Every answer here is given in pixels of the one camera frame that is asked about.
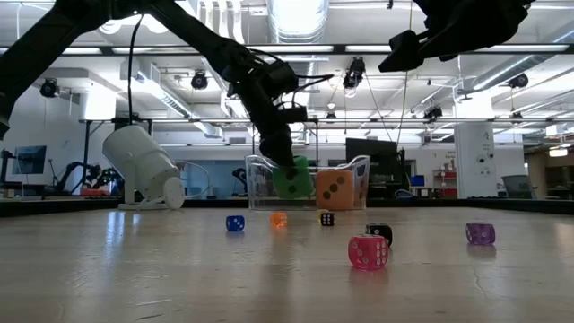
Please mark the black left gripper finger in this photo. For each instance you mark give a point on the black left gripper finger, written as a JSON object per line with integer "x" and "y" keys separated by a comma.
{"x": 278, "y": 154}

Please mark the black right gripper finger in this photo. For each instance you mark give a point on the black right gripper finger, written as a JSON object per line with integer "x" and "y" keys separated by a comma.
{"x": 401, "y": 51}

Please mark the large green foam die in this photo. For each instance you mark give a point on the large green foam die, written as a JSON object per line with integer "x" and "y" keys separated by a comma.
{"x": 293, "y": 181}

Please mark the large orange foam die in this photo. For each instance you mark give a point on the large orange foam die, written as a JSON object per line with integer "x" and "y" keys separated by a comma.
{"x": 335, "y": 190}

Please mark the small yellow die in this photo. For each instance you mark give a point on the small yellow die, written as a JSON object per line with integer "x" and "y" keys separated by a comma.
{"x": 319, "y": 215}

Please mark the small black square die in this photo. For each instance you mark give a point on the small black square die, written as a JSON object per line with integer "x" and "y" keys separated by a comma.
{"x": 327, "y": 219}

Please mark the small pink die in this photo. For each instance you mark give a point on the small pink die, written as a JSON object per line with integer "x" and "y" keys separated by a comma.
{"x": 368, "y": 251}

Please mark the small purple die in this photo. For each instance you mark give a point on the small purple die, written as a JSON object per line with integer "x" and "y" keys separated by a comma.
{"x": 480, "y": 233}

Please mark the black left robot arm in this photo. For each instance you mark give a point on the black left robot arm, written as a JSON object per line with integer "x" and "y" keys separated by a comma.
{"x": 193, "y": 31}

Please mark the black background robot arm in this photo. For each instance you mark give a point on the black background robot arm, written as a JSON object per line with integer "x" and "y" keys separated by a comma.
{"x": 76, "y": 172}

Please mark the clear plastic bin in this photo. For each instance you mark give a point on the clear plastic bin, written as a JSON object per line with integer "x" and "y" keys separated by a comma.
{"x": 260, "y": 188}

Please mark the black ceiling spotlight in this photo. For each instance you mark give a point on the black ceiling spotlight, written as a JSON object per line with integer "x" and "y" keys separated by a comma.
{"x": 432, "y": 112}
{"x": 354, "y": 72}
{"x": 49, "y": 87}
{"x": 199, "y": 81}
{"x": 519, "y": 81}

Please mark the black overhead beam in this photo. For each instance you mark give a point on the black overhead beam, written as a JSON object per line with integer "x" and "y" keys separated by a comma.
{"x": 339, "y": 48}

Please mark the small orange die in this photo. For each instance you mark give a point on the small orange die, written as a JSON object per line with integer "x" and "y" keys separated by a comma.
{"x": 278, "y": 219}

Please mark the small blue die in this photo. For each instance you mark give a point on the small blue die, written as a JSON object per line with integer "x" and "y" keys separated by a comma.
{"x": 235, "y": 223}

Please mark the large black monitor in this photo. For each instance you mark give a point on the large black monitor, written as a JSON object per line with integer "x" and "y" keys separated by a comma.
{"x": 385, "y": 157}

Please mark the small black rounded die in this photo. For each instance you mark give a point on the small black rounded die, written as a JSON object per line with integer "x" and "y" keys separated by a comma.
{"x": 381, "y": 229}

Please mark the blue box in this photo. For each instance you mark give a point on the blue box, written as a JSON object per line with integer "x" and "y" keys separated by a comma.
{"x": 416, "y": 180}

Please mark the white round pillar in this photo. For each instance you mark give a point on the white round pillar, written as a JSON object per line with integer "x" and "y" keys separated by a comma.
{"x": 475, "y": 161}

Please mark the red and white shelf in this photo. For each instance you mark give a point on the red and white shelf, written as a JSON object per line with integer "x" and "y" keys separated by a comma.
{"x": 446, "y": 184}

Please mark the grey office chair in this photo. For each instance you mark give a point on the grey office chair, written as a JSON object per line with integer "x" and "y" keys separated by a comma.
{"x": 518, "y": 186}

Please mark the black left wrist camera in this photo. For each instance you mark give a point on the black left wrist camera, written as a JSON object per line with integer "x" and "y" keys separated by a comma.
{"x": 294, "y": 114}

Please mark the silver ceiling air duct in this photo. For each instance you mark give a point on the silver ceiling air duct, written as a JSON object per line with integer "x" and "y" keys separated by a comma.
{"x": 296, "y": 20}

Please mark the wall screen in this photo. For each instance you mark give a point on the wall screen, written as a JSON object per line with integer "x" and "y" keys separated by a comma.
{"x": 29, "y": 159}

